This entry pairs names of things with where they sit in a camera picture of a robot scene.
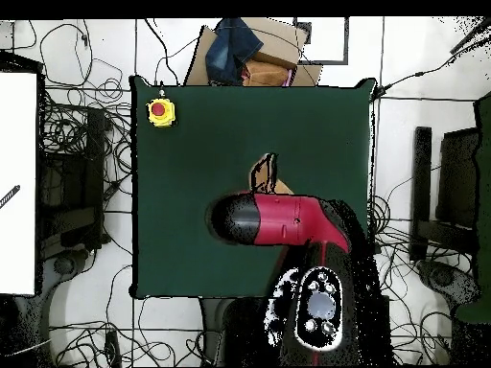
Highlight tan terry towel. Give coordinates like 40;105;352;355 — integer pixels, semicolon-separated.
248;152;294;196

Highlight dark green table cloth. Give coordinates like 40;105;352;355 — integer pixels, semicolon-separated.
129;75;377;300

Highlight yellow emergency stop button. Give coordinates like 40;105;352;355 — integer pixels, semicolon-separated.
146;89;177;128

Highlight orange-brown folded cloth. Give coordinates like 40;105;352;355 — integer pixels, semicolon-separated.
242;58;291;87

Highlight blue denim jeans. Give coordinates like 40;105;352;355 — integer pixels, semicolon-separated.
204;17;265;86

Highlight brown cardboard box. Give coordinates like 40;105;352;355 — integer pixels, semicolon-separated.
183;16;323;87

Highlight black equipment rack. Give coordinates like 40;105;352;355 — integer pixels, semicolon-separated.
37;106;106;262

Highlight black floor bar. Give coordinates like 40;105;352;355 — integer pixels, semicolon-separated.
409;126;433;264

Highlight dark grey stand base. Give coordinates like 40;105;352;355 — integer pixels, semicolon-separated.
417;260;480;308
11;248;93;365

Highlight white board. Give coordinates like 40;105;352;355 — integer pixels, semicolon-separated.
0;72;38;296

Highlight black striped rod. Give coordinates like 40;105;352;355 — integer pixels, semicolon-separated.
0;184;21;210

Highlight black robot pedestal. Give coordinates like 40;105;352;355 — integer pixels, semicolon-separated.
199;297;277;367

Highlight black cable bundle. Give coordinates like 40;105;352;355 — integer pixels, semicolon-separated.
39;78;133;193
367;195;473;277

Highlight black emergency stop cable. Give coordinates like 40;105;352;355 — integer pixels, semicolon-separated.
143;17;181;87

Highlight black square frame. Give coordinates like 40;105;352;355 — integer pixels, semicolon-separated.
292;16;350;65

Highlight black stand frame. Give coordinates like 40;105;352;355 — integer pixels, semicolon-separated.
436;127;480;231

